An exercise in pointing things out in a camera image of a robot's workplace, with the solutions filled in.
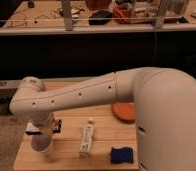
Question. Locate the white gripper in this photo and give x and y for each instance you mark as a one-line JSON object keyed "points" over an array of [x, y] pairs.
{"points": [[44, 122]]}

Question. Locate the black and white eraser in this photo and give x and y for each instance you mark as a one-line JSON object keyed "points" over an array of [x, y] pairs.
{"points": [[32, 130]]}

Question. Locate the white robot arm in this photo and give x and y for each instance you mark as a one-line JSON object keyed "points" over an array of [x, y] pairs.
{"points": [[165, 108]]}

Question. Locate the white glue bottle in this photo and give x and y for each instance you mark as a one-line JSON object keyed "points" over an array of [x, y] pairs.
{"points": [[87, 138]]}

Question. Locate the blue sponge cloth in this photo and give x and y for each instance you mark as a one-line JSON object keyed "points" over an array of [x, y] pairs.
{"points": [[121, 155]]}

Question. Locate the orange plate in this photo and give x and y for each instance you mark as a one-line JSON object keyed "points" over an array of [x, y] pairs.
{"points": [[124, 111]]}

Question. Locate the long wooden workbench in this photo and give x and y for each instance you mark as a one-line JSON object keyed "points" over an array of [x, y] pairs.
{"points": [[48, 17]]}

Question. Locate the black bag on bench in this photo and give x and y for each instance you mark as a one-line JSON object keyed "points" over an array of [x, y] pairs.
{"points": [[100, 17]]}

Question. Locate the red box on bench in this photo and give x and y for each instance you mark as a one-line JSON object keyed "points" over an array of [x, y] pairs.
{"points": [[122, 14]]}

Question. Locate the metal frame post left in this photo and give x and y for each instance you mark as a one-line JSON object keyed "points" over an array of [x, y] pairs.
{"points": [[66, 7]]}

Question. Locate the metal frame post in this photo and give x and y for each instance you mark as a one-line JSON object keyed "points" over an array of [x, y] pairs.
{"points": [[159, 20], [66, 7]]}

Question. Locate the metal frame post right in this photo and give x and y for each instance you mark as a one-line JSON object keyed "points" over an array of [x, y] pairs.
{"points": [[159, 20]]}

